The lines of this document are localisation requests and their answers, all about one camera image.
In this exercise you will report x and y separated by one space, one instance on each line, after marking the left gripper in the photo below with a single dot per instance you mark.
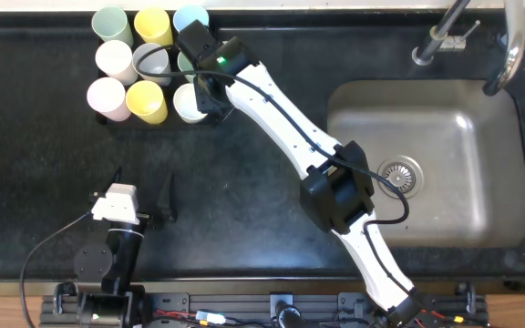
148 218

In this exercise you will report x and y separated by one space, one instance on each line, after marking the white cup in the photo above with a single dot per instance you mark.
114 59
185 107

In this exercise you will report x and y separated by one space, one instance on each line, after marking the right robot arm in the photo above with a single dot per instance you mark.
281 114

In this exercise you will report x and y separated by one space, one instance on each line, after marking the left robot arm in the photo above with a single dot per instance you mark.
123 255

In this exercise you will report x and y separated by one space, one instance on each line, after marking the black tray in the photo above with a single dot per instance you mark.
170 120

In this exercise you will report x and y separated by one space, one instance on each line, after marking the yellow cup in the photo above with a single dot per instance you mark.
146 100
152 25

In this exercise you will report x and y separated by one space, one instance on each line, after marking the pink cup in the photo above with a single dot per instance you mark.
105 95

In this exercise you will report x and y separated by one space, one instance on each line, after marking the grey cup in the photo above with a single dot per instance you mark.
153 61

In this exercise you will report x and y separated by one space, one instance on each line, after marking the green cup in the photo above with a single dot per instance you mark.
110 25
184 64

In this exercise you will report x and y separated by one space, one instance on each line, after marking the blue cup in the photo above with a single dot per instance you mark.
192 13

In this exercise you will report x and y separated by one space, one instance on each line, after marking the steel sink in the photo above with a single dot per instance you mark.
463 182

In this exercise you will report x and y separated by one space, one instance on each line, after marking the steel tap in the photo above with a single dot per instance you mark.
442 27

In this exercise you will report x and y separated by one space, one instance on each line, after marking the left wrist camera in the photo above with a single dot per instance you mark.
116 202

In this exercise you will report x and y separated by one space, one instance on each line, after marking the mounting rail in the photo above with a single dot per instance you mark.
244 305

